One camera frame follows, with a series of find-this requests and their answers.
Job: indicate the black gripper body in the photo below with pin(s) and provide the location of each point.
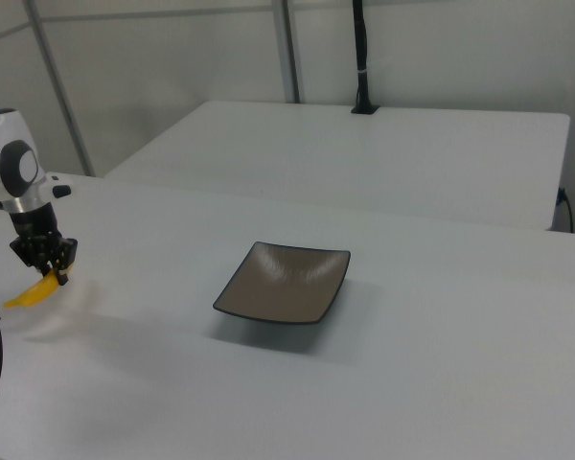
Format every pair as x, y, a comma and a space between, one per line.
33, 223

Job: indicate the square brown ceramic plate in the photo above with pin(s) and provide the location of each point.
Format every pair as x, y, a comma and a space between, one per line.
282, 287

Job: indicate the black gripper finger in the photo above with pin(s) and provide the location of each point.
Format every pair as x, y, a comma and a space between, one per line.
67, 259
29, 254

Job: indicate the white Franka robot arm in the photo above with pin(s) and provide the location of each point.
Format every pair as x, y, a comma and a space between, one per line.
9, 163

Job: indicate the black camera stand pole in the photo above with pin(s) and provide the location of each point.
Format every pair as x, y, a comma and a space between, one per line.
362, 52

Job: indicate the white table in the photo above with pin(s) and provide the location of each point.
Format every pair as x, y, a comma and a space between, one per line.
364, 158

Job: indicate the yellow banana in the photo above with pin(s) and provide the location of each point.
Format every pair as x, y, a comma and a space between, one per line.
33, 293

